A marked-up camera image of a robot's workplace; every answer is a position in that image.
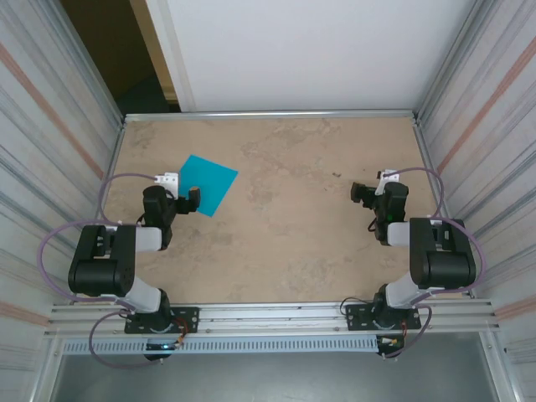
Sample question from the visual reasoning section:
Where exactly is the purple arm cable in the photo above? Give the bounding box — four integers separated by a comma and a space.
383, 167, 487, 360
38, 172, 162, 369

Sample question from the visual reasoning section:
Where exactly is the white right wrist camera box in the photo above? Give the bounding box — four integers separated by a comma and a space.
375, 168, 398, 197

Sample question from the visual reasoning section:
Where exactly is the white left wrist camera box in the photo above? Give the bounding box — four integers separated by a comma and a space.
152, 171, 180, 198

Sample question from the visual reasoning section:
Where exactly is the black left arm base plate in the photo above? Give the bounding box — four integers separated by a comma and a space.
124, 307, 200, 335

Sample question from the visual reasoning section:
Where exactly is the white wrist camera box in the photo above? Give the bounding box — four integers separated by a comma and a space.
375, 168, 398, 197
152, 171, 180, 198

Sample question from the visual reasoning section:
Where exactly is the blue square paper sheet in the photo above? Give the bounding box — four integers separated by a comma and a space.
178, 154, 239, 218

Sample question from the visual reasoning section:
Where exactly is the aluminium frame post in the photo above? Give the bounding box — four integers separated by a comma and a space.
49, 0, 126, 126
416, 0, 495, 122

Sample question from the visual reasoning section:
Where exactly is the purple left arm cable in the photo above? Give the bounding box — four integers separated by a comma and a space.
38, 172, 162, 369

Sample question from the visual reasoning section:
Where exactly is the wide aluminium mounting rail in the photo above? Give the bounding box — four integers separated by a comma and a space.
44, 297, 502, 338

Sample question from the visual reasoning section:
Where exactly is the grey slotted cable duct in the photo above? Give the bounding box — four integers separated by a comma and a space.
61, 336, 380, 354

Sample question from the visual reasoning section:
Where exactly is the grey metal sheet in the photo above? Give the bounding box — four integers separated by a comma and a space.
49, 353, 502, 402

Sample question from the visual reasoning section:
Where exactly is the white door frame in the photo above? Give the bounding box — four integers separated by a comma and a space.
144, 0, 198, 113

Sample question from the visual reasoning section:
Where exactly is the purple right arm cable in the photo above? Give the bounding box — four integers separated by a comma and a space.
383, 167, 487, 360

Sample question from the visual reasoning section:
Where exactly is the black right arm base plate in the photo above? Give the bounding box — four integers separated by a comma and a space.
345, 301, 422, 332

